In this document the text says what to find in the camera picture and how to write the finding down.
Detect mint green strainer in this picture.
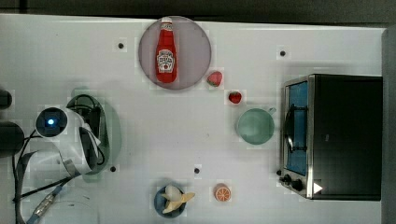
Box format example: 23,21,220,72
67,87,122,183

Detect grey round plate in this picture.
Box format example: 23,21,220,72
138,16,211,90

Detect red ketchup bottle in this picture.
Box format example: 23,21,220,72
155,17,177,83

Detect peeled banana toy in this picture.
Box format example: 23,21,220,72
162,185,195,214

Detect red strawberry toy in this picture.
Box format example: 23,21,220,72
228,91,242,105

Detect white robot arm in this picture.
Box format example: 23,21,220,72
13,107,101,224

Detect mint green cup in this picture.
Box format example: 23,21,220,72
235,107,276,145

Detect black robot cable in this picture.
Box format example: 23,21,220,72
11,93,106,203

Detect pink strawberry toy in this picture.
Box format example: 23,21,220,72
206,71,223,87

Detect silver black toaster oven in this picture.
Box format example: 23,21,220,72
276,74,383,201

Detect black frying pan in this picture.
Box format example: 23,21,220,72
0,121,24,158

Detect blue small bowl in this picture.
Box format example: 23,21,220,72
153,187,186,218

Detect black round pot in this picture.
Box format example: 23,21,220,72
0,90,12,109

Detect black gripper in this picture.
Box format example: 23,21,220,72
83,106,101,137

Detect orange slice toy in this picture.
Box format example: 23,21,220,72
214,183,232,202

